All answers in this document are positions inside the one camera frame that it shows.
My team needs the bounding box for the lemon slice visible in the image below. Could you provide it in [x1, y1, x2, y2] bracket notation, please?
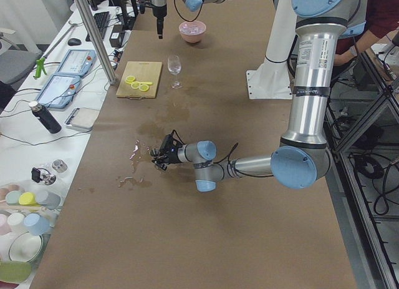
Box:
[125, 76, 136, 84]
[131, 81, 141, 89]
[138, 84, 150, 92]

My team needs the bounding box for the clear wine glass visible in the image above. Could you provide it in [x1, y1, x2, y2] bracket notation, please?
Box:
[168, 55, 182, 89]

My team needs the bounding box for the teach pendant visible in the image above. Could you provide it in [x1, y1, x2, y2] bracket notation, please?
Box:
[56, 49, 97, 77]
[36, 74, 81, 110]

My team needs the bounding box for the lemon slice far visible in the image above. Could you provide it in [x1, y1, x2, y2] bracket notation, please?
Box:
[125, 76, 136, 84]

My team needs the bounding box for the black computer mouse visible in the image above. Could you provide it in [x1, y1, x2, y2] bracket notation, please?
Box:
[67, 38, 82, 46]

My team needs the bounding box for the white ceramic plate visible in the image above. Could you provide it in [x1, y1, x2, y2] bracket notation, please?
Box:
[8, 232, 44, 263]

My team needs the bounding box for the steel jigger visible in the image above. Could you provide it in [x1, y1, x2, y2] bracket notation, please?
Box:
[150, 149, 159, 158]

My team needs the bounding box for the person in red shirt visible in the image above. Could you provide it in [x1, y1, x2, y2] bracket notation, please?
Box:
[334, 0, 398, 67]

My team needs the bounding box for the pile of clear ice cubes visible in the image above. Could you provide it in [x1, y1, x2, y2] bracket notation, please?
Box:
[179, 21, 206, 35]

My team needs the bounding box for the lemon slice middle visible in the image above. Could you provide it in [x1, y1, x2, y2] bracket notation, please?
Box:
[131, 81, 141, 89]

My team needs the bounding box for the yellow cup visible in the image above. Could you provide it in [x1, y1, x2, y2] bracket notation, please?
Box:
[18, 192, 38, 206]

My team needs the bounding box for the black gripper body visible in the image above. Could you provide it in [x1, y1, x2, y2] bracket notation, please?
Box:
[139, 0, 167, 19]
[158, 134, 183, 164]

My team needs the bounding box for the bamboo cutting board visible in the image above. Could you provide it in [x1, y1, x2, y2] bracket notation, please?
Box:
[116, 61, 163, 99]

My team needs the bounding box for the black water bottle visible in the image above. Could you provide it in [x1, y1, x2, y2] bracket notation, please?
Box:
[29, 100, 62, 134]

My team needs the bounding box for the teach pendant lower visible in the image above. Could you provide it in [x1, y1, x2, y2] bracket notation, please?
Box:
[36, 74, 81, 110]

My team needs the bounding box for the pink bowl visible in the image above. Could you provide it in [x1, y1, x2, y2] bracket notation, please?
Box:
[178, 22, 206, 44]

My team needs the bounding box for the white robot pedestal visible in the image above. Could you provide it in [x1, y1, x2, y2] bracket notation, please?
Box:
[246, 0, 297, 99]

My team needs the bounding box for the aluminium frame post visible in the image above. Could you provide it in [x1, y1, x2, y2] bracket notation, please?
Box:
[74, 0, 117, 85]

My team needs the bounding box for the teach pendant upper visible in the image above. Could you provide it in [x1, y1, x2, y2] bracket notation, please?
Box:
[56, 49, 97, 77]

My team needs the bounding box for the black keyboard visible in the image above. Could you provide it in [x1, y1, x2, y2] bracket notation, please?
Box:
[94, 11, 110, 40]

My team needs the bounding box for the white tray scale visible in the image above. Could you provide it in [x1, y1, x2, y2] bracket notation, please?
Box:
[64, 107, 100, 132]

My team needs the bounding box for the lemon slice near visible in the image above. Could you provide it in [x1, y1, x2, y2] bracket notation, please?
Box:
[138, 84, 150, 92]

